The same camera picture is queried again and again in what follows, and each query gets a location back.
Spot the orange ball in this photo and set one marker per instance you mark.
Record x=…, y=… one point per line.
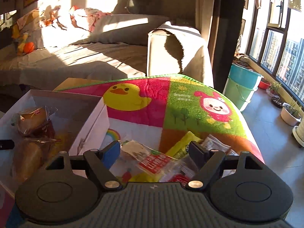
x=29, y=47

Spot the yellow snack packet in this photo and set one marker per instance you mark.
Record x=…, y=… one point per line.
x=182, y=144

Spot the sesame bar packet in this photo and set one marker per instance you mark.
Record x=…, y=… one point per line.
x=154, y=163

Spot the bread packet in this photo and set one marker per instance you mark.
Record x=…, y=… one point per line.
x=28, y=156
x=33, y=120

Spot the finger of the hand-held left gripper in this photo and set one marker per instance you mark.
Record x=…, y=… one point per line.
x=6, y=144

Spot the beige curtain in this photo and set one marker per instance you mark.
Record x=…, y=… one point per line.
x=204, y=4

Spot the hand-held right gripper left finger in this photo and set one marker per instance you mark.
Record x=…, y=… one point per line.
x=111, y=153

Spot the black window frame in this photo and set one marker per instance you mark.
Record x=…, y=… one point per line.
x=285, y=21

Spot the silver globe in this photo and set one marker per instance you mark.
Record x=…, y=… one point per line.
x=142, y=1

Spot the pink cardboard box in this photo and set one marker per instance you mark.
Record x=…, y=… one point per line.
x=95, y=123

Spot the small green potted plant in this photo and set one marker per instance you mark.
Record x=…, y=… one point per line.
x=275, y=90

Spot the black pot tray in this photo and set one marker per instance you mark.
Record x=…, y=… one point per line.
x=277, y=102

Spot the grey pillow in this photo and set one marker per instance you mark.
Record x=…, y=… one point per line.
x=123, y=28

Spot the clear snack packet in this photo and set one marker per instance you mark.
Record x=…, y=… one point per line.
x=217, y=143

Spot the grey sofa bed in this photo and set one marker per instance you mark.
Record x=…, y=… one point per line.
x=71, y=59

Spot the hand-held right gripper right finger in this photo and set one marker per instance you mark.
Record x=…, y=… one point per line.
x=197, y=152

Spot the white planter with grass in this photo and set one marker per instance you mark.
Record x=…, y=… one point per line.
x=289, y=116

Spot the beige covered armchair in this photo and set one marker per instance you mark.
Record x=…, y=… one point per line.
x=197, y=59

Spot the yellow plush toy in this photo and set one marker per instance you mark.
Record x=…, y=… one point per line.
x=22, y=44

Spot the colourful cartoon mat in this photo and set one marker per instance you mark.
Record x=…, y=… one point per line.
x=142, y=114

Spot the patterned cushion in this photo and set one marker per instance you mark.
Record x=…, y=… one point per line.
x=25, y=22

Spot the red flower pot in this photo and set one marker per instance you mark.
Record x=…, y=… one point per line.
x=264, y=84

